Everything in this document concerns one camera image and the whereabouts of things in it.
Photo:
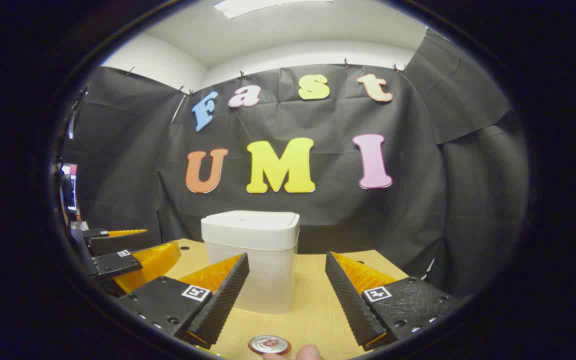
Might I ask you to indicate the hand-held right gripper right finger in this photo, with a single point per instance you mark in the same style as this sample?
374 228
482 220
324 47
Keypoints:
348 305

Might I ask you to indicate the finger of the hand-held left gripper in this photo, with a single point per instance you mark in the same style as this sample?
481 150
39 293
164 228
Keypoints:
118 244
115 264

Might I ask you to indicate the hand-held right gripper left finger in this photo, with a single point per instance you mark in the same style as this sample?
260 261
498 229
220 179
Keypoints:
223 300

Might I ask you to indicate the red pop can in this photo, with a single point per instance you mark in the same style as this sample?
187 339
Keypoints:
269 344

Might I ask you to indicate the white desktop garbage bin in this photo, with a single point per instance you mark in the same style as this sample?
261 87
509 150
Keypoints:
263 235

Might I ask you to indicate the wooden desktop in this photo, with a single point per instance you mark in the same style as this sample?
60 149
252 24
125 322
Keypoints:
308 300

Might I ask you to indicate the computer monitor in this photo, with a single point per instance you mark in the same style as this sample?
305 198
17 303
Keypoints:
70 190

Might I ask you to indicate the black backdrop cloth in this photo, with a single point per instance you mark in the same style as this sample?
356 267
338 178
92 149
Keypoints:
393 225

